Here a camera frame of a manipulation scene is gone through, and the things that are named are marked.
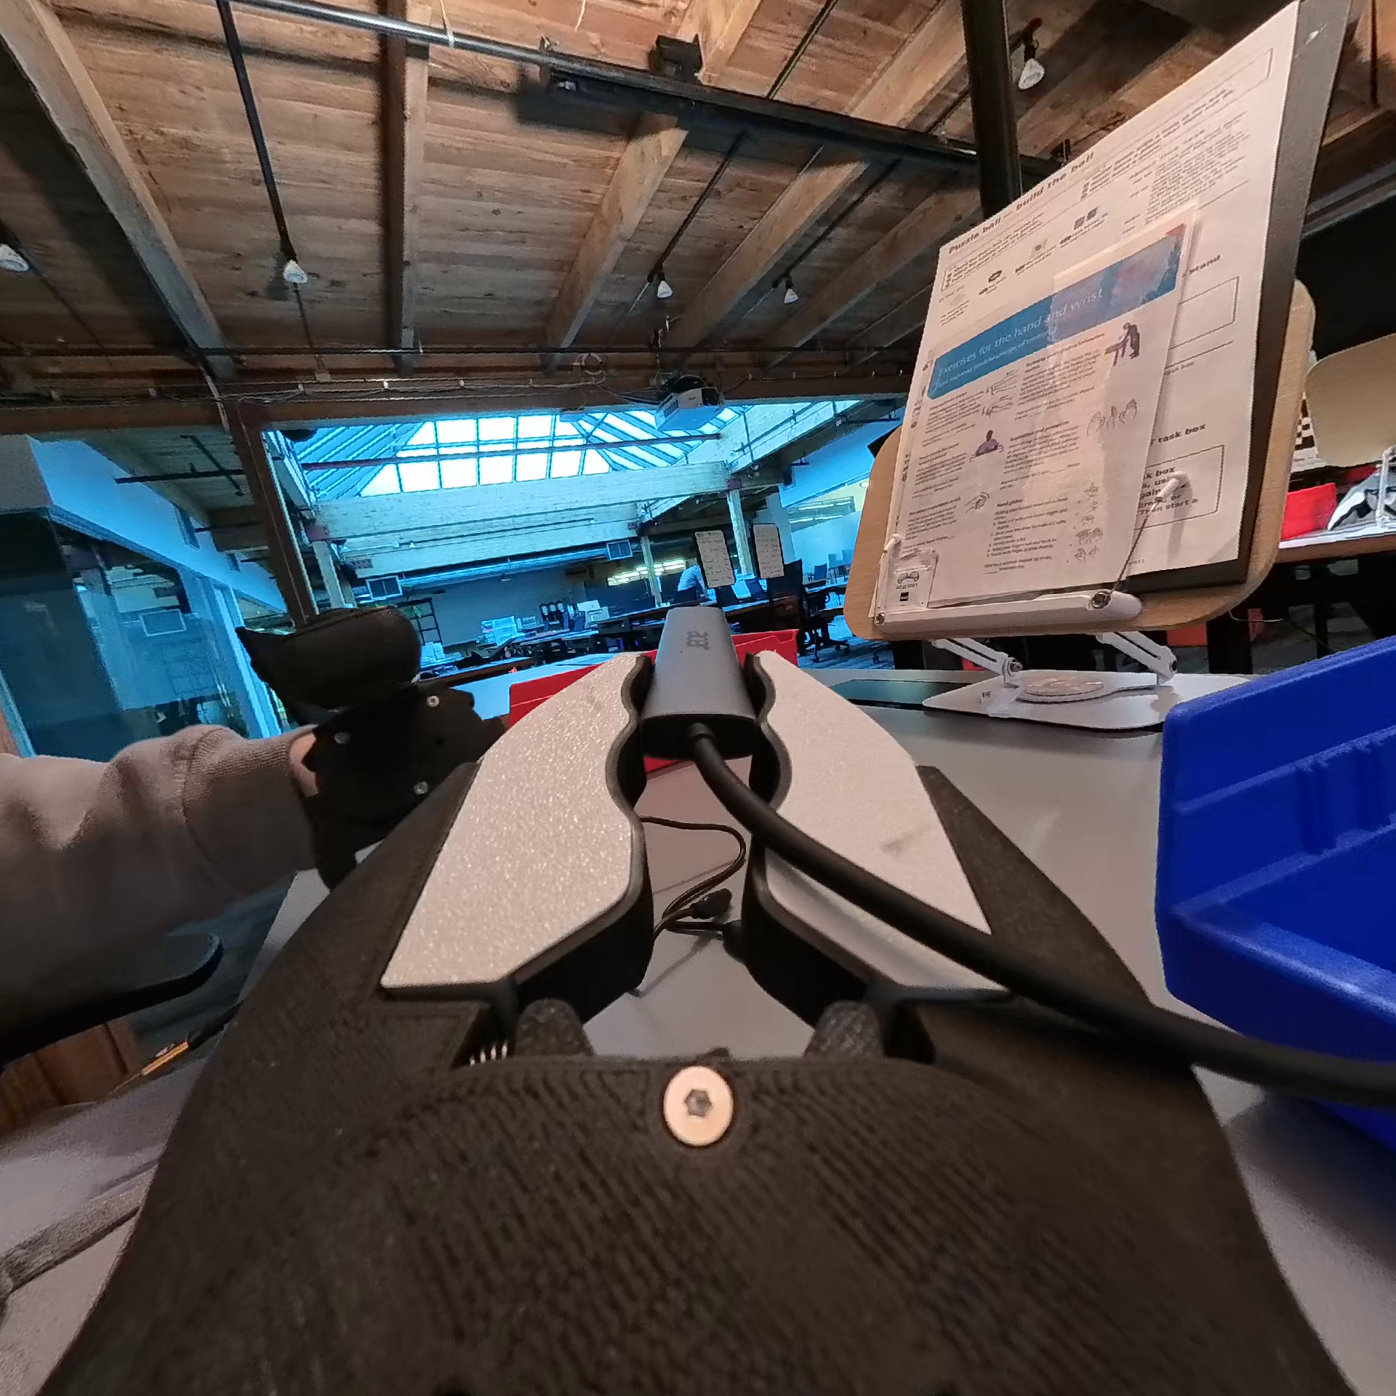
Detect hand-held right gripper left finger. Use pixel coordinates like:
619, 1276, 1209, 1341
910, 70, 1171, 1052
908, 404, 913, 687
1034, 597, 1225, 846
379, 652, 659, 1027

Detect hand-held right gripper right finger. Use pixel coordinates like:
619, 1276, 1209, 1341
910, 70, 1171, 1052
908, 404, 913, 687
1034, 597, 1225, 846
742, 650, 1014, 1027

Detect blue plastic bin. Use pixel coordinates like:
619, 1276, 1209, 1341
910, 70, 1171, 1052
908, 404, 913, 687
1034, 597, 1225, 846
1154, 635, 1396, 1147

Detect person's left forearm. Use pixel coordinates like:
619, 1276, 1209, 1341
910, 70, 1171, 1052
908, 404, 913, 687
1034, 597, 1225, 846
0, 725, 321, 1021

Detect white desk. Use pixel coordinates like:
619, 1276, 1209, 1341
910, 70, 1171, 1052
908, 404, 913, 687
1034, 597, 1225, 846
436, 660, 1396, 1396

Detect black office chair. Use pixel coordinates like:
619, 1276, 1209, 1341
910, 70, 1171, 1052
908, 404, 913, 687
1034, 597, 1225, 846
785, 562, 853, 662

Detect row of office desks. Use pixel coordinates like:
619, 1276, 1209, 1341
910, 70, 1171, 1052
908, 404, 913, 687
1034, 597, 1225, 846
419, 588, 853, 662

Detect wooden document stand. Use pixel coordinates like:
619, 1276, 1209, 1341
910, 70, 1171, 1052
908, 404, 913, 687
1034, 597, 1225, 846
845, 278, 1320, 733

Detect laminated exercise leaflet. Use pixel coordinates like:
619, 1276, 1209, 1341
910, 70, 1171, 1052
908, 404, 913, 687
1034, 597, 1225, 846
886, 208, 1199, 610

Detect ceiling projector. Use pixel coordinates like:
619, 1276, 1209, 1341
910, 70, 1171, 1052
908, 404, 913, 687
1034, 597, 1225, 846
652, 374, 727, 429

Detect wooden table black legs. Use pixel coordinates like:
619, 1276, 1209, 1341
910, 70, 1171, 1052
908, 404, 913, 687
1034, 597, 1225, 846
1210, 529, 1396, 672

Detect person's grey clothing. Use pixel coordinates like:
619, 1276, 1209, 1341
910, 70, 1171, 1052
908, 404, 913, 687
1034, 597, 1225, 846
0, 1064, 215, 1396

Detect beige chair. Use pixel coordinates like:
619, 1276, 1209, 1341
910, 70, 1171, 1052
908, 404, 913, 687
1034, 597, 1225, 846
1303, 333, 1396, 460

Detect black steel column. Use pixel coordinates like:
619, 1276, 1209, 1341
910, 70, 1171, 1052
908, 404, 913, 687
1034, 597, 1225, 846
959, 0, 1028, 193

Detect white instruction sheet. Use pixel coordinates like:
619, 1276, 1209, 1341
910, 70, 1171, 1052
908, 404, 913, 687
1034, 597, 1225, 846
933, 0, 1305, 580

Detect black braided USB cable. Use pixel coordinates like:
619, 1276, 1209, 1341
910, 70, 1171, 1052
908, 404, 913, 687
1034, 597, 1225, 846
639, 813, 755, 939

